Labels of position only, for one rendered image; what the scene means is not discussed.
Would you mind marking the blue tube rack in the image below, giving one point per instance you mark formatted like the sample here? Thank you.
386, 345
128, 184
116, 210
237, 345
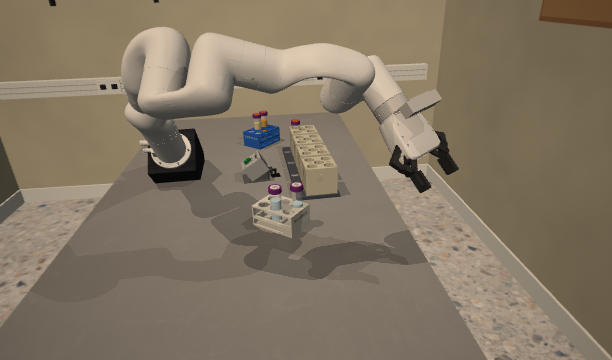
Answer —
253, 140

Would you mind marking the beige tube rack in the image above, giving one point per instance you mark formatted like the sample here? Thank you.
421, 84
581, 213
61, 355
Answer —
290, 225

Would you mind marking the beige bucket adapter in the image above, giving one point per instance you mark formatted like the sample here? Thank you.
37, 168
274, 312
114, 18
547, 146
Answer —
303, 130
310, 139
310, 151
319, 175

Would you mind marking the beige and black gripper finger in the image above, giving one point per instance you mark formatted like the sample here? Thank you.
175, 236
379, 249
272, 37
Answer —
445, 160
417, 177

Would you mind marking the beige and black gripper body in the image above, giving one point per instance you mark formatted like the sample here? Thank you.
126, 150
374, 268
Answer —
414, 135

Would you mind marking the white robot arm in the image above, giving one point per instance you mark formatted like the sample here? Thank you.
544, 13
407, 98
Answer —
219, 62

